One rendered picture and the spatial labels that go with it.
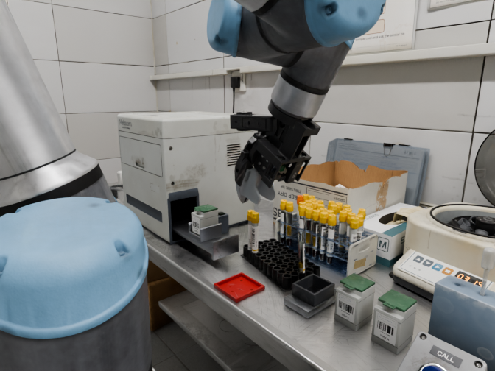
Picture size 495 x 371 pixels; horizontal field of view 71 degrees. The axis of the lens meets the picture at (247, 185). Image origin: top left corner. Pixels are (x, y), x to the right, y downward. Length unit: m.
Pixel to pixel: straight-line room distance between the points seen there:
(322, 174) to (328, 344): 0.65
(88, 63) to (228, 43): 1.73
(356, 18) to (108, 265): 0.26
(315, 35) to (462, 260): 0.50
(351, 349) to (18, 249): 0.44
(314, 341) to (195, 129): 0.53
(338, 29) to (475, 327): 0.41
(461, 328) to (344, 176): 0.68
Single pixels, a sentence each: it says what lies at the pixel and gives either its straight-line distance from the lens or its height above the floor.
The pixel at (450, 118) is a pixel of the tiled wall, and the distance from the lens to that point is 1.07.
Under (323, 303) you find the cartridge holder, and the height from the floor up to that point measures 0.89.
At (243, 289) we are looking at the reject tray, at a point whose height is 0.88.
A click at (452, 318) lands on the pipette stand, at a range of 0.57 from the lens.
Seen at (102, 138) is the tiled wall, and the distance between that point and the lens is 2.14.
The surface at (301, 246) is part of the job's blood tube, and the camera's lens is 0.66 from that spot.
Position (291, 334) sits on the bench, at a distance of 0.58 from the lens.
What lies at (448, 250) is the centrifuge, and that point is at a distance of 0.72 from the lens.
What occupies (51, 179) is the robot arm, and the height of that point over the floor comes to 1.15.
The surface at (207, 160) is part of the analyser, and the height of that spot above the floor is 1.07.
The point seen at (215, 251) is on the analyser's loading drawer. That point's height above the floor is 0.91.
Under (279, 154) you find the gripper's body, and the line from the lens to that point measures 0.54.
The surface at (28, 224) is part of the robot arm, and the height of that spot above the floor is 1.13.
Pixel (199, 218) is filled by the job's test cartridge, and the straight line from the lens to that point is 0.77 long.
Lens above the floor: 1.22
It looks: 14 degrees down
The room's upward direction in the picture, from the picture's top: straight up
